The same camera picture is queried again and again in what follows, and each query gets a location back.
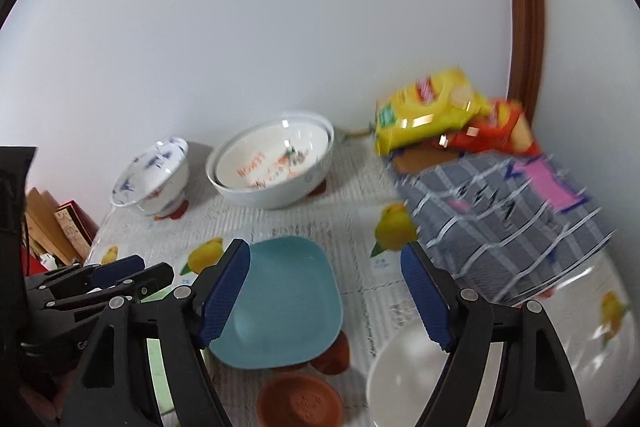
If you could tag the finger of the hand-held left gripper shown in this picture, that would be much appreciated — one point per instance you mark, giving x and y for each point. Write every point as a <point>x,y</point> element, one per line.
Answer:
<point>150,277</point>
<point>120,264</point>

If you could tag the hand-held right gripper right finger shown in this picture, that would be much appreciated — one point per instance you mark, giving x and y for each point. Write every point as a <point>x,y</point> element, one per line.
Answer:
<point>425,302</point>

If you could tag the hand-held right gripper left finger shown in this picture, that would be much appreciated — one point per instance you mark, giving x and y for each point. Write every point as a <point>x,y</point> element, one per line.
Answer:
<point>225,292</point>

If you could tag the light blue square plate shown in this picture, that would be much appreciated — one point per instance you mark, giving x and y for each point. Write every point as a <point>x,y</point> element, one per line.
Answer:
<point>290,302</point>

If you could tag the plain white bowl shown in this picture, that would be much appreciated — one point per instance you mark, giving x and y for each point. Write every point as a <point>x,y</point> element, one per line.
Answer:
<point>400,377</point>

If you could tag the small terracotta bowl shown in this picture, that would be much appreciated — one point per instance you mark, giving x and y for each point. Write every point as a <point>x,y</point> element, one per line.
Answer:
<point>335,354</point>
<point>300,402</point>

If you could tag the red patterned box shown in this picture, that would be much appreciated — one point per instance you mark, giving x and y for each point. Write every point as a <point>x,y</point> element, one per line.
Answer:
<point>75,227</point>

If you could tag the blue floral white bowl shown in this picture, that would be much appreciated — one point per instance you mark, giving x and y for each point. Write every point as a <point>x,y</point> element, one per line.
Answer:
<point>160,187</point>

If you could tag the light green plate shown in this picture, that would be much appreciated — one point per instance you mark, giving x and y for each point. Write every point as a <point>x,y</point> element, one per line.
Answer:
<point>161,377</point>

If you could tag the fruit printed lace tablecloth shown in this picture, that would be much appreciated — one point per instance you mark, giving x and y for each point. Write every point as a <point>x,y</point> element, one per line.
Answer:
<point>360,217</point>

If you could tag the grey checked cloth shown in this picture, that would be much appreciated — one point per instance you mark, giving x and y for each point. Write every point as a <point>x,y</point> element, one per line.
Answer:
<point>490,217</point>

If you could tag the large white bowl grey scrolls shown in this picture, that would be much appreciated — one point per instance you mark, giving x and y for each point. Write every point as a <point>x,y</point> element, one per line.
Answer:
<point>280,194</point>

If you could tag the brown flat packet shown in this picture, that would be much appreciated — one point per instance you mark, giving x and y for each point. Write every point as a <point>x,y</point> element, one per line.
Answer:
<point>412,162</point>

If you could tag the white bowl orange print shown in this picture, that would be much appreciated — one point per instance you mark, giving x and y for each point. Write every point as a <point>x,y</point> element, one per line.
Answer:
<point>260,152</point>

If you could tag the yellow chips bag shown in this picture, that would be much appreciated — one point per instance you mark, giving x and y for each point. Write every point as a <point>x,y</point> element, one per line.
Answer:
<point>430,117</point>

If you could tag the red chips bag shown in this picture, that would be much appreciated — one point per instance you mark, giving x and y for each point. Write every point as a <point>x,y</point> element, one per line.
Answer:
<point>500,127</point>

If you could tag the brown wooden door frame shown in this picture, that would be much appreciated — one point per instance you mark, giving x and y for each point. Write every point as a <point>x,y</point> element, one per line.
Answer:
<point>525,7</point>

